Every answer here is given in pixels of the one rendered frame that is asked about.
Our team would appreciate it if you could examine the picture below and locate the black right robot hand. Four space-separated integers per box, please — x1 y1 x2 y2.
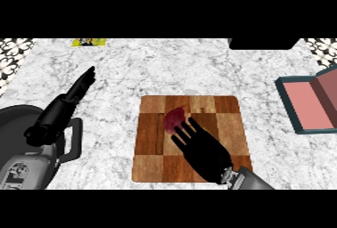
169 116 234 185

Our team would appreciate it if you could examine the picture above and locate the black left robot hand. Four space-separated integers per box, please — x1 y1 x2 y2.
21 65 95 148

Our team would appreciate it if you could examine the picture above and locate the wooden checkered cutting board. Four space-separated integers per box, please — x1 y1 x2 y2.
129 94 254 183

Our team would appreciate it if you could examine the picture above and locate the teal box with pink inside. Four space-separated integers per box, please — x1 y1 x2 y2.
273 64 337 135

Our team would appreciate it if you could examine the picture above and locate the dark grey pan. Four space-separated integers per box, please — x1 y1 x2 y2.
0 104 84 167

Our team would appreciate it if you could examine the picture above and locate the yellow printed packet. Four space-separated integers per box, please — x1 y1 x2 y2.
70 37 107 47

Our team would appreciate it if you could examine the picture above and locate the black appliance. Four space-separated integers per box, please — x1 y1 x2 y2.
227 37 301 51

